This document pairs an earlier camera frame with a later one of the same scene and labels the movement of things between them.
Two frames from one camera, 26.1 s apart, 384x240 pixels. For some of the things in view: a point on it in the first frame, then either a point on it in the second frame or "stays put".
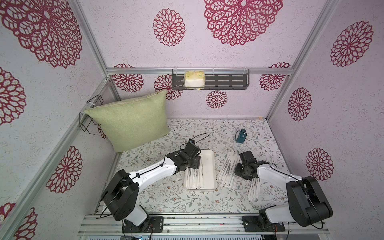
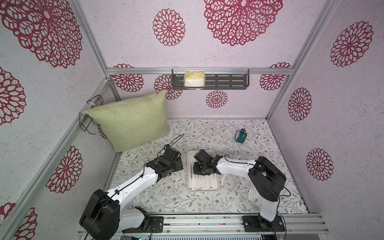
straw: (198, 178) -> (204, 182)
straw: (190, 178) -> (196, 182)
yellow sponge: (194, 78) stays put
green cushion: (133, 122) stays put
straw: (201, 175) -> (208, 182)
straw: (254, 189) stays put
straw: (195, 177) -> (200, 182)
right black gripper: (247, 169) -> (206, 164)
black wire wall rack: (85, 120) stays put
